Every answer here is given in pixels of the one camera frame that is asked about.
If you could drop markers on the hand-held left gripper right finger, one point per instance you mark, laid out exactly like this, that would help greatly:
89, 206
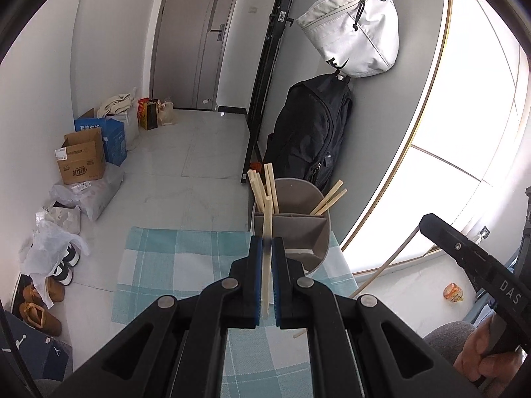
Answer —
277, 277

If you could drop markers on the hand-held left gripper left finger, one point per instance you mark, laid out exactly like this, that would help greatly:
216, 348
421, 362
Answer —
257, 273

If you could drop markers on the pale wooden chopstick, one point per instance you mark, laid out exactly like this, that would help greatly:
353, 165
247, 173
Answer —
261, 190
330, 197
269, 182
386, 263
334, 202
255, 186
267, 224
275, 186
298, 335

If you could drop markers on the white grey utensil holder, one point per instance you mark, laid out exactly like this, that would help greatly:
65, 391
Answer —
309, 232

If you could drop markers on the person's right hand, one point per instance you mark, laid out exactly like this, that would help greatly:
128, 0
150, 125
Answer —
477, 352

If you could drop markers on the grey upholstered chair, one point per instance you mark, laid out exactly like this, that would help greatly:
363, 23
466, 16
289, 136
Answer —
448, 336

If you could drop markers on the teal checked tablecloth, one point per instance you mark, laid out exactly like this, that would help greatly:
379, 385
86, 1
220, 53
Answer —
166, 265

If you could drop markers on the black backpack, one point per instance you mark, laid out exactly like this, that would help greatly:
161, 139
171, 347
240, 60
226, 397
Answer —
307, 132

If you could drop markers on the grey plastic sack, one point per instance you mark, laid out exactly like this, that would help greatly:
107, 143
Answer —
99, 197

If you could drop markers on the clear plastic container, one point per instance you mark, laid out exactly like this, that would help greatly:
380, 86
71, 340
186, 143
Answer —
166, 112

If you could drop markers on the black white sneaker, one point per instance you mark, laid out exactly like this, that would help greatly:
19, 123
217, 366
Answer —
71, 256
62, 274

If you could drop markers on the tall white sack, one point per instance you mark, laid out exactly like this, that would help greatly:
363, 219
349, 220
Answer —
130, 130

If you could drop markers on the blue cardboard box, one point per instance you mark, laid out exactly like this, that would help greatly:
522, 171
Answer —
114, 141

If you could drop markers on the white parcel bag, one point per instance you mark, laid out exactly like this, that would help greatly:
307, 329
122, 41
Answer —
66, 217

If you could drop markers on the red yellow bag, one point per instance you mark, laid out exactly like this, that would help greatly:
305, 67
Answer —
142, 110

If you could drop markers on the brown boot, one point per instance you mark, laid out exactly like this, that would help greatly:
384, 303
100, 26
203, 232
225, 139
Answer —
41, 319
52, 292

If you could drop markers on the brown cardboard box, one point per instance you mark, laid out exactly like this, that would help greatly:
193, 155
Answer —
83, 161

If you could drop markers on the thin white plastic bag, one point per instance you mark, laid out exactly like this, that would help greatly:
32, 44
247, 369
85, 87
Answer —
45, 248

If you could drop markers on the beige folded cloth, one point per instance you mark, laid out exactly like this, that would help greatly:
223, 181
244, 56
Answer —
116, 103

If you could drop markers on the grey door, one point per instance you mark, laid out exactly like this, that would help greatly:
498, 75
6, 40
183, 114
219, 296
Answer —
182, 49

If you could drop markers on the dark blue shoe box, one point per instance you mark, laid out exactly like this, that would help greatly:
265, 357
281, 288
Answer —
33, 352

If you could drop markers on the white sling bag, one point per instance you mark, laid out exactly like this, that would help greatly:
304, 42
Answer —
352, 33

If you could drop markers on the wall power outlet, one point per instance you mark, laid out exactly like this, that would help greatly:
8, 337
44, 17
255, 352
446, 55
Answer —
483, 232

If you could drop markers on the black sliding door frame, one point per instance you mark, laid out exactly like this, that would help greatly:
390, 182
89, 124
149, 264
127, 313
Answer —
265, 70

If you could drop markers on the wall hook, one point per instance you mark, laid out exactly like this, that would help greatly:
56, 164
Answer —
342, 74

